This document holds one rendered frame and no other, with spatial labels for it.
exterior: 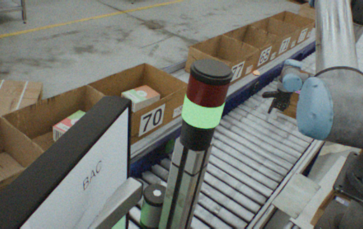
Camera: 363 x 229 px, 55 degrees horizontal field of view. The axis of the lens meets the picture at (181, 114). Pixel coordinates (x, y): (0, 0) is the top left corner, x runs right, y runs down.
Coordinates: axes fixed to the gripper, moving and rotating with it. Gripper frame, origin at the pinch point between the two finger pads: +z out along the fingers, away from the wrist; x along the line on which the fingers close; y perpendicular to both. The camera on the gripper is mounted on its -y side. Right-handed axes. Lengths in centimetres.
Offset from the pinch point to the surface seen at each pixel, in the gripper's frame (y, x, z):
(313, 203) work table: 44, -44, 5
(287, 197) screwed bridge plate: 33, -49, 5
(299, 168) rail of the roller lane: 29.4, -23.2, 6.0
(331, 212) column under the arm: 50, -83, -27
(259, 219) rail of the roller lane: 29, -69, 7
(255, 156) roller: 9.0, -33.0, 5.8
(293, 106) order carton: 6.4, 20.0, -2.5
